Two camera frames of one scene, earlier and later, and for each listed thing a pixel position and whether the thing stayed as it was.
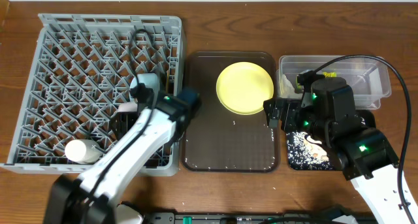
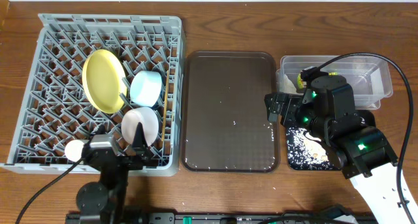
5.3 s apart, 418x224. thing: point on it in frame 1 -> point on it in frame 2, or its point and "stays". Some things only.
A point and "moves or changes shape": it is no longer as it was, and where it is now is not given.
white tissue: [287, 89] stays
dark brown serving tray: [219, 140] stays
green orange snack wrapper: [326, 75] moves or changes shape
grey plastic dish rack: [82, 67] stays
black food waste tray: [302, 153] stays
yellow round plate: [243, 87] -> [104, 81]
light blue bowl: [151, 81] moves or changes shape
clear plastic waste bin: [367, 75] stays
